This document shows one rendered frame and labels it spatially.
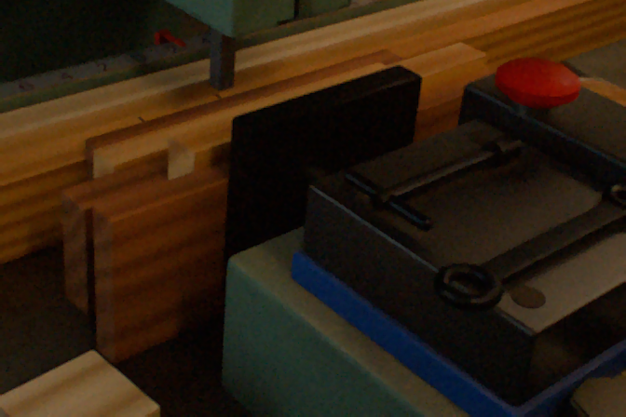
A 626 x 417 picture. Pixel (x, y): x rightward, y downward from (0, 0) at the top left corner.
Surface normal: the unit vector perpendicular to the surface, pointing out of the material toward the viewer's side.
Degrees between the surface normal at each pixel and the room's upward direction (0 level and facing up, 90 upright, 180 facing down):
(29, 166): 0
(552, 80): 9
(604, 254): 0
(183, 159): 90
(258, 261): 0
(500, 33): 90
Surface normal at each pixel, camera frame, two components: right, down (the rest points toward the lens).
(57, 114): 0.08, -0.85
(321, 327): -0.21, -0.68
